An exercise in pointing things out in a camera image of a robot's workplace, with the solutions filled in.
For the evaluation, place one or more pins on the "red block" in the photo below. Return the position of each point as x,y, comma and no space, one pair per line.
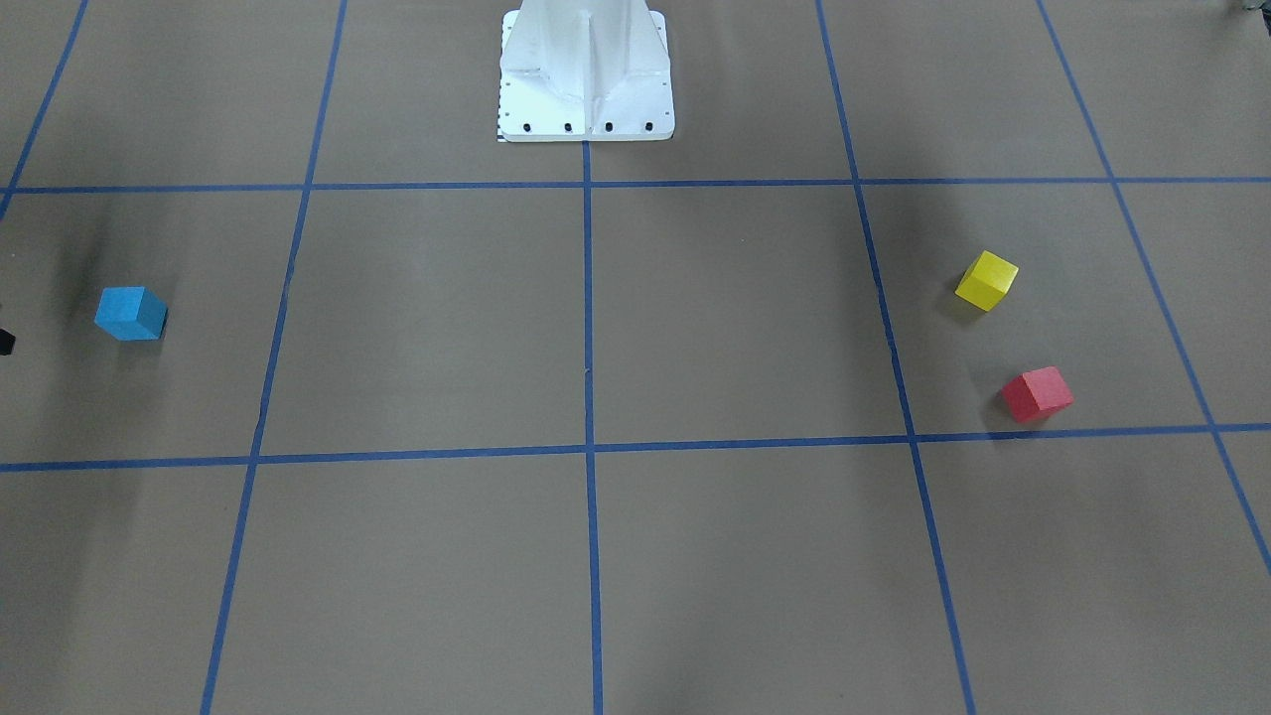
1036,394

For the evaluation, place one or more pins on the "blue block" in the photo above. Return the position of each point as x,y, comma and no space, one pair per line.
131,314

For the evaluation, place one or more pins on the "yellow block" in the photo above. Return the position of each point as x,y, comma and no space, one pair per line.
987,281

